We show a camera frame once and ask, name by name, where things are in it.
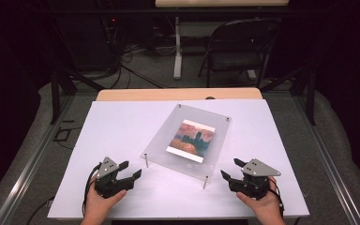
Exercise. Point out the person's right hand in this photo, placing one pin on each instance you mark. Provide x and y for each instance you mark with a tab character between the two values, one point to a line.
265	207

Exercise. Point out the aluminium rail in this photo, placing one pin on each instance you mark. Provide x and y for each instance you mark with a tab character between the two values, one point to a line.
328	162
28	168

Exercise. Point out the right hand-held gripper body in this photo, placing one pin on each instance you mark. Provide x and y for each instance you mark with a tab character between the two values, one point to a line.
253	184

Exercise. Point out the black folding chair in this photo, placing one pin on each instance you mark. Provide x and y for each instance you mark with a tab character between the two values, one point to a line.
237	56

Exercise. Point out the light wooden desk top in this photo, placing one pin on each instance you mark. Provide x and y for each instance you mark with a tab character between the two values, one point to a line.
222	2

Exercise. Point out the black metal stand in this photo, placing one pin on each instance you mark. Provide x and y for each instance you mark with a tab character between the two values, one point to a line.
309	93
56	93

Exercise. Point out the painted landscape picture print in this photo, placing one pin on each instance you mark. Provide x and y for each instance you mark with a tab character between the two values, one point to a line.
192	140

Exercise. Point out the black equipment rack red light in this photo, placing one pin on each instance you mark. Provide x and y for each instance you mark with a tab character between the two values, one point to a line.
114	28

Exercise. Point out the wooden table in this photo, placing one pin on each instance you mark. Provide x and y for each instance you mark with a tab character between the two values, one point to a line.
156	94

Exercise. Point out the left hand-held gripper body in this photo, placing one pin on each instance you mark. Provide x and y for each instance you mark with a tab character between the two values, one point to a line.
107	182

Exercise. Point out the white desk leg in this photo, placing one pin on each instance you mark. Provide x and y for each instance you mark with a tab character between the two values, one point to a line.
177	50

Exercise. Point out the person's left hand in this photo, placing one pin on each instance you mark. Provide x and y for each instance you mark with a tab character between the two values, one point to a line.
98	206

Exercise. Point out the clear acrylic picture frame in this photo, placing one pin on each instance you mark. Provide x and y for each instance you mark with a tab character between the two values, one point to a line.
168	137

